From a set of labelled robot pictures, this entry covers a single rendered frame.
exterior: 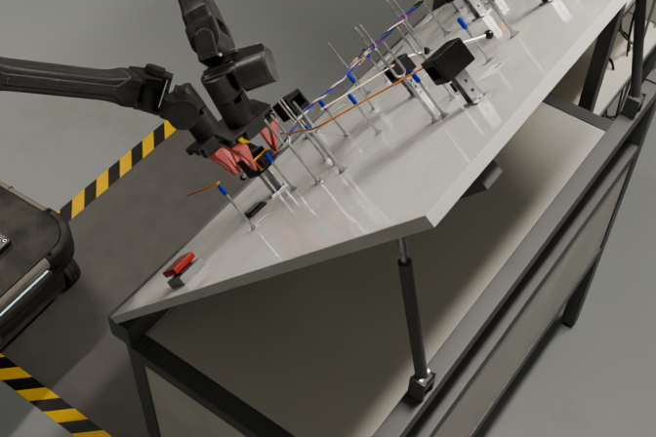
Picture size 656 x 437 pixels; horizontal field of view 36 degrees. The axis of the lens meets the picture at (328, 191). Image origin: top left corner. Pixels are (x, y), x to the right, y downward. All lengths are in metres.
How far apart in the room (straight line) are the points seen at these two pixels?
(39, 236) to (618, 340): 1.73
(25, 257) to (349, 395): 1.29
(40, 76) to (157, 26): 2.22
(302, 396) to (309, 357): 0.09
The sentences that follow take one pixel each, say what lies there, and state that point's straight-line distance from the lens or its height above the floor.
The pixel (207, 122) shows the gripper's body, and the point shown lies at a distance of 1.93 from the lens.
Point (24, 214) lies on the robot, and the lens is 3.08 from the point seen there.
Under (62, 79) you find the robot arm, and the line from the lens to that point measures 1.82.
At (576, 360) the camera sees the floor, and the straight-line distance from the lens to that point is 3.06.
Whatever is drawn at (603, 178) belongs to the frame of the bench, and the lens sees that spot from 2.42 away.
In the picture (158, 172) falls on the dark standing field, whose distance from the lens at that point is 3.44.
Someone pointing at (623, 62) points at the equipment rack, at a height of 0.66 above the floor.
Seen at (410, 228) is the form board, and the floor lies 1.62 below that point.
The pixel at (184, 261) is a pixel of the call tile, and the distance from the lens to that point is 1.77.
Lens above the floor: 2.53
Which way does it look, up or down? 49 degrees down
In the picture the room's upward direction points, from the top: 2 degrees clockwise
